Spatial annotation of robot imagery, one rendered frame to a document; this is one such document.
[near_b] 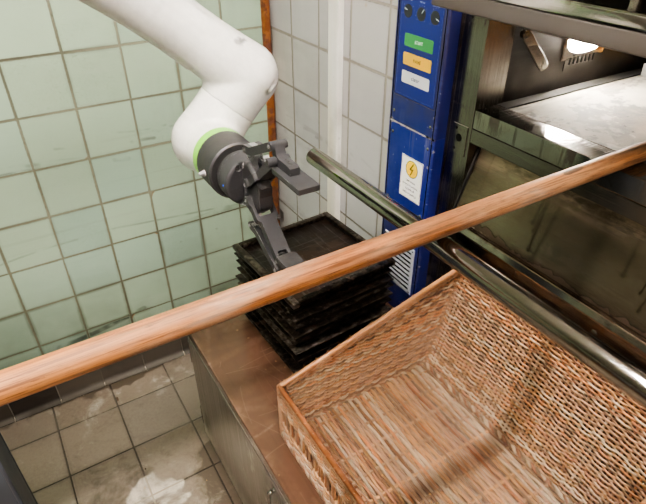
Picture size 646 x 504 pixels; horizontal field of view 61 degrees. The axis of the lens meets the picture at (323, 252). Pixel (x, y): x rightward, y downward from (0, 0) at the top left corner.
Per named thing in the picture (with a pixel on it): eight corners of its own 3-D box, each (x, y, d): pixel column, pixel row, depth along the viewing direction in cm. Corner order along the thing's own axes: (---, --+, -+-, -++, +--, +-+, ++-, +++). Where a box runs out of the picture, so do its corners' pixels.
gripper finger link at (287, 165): (281, 159, 70) (280, 137, 69) (300, 174, 67) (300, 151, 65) (270, 161, 70) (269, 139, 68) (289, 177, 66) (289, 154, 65)
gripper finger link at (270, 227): (245, 194, 78) (243, 198, 79) (274, 266, 76) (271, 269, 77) (270, 188, 80) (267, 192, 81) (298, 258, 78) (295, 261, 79)
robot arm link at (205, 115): (201, 168, 102) (150, 141, 94) (237, 111, 100) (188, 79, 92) (231, 200, 92) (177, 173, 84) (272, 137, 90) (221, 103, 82)
